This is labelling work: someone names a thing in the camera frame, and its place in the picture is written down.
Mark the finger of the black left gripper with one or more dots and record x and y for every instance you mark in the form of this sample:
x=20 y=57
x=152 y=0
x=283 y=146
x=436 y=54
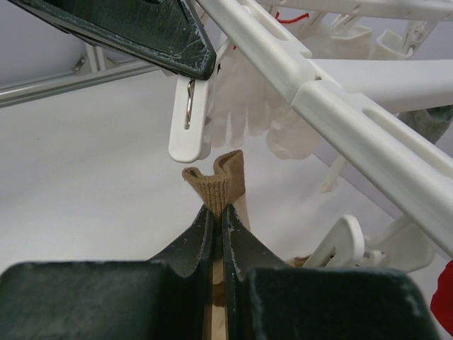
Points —
x=169 y=34

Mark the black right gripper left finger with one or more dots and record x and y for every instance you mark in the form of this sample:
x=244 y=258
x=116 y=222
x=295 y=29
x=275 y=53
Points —
x=165 y=297

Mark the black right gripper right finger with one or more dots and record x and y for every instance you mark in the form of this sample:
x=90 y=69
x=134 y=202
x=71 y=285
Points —
x=267 y=298

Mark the white clothes peg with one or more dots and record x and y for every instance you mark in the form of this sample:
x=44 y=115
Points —
x=190 y=137

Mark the brown beige ribbed sock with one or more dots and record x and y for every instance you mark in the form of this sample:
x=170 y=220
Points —
x=225 y=186

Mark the white plastic clip hanger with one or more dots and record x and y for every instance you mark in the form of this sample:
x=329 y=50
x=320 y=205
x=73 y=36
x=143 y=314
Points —
x=406 y=168

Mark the white fluffy sock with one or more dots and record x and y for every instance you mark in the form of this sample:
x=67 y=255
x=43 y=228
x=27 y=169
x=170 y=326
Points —
x=246 y=104

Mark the red christmas sock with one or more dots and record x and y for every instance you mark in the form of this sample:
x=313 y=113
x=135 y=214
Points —
x=441 y=303

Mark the grey sock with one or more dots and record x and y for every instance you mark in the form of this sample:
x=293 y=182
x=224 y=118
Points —
x=431 y=123

